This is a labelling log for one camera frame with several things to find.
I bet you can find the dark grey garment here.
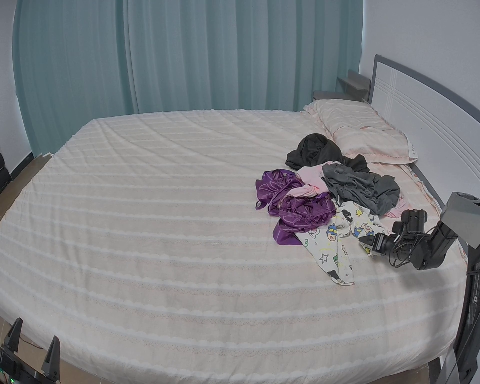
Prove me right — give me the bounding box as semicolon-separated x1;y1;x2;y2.
322;163;401;216

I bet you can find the pale pink pillow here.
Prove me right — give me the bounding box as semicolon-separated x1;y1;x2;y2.
303;98;419;164

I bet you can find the white printed pyjama top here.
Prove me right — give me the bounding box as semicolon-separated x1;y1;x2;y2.
294;200;387;286

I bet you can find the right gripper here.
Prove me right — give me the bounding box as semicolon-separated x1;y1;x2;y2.
388;235;411;264

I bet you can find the bed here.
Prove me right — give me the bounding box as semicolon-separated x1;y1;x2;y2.
0;54;480;384

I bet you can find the grey bedside table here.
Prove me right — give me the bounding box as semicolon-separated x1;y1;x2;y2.
313;68;372;103

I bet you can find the pink garment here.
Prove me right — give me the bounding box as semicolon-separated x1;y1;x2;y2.
295;160;407;219

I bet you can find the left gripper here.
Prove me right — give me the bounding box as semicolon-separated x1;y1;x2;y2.
0;318;61;384

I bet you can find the purple satin garment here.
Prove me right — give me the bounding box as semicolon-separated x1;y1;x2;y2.
256;169;337;246

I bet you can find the blue-green curtain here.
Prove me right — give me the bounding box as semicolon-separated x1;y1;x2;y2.
12;0;365;157

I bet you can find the black cable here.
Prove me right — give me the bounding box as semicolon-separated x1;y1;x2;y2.
19;337;47;351

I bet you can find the black garment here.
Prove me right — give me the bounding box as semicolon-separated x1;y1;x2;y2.
285;133;370;173

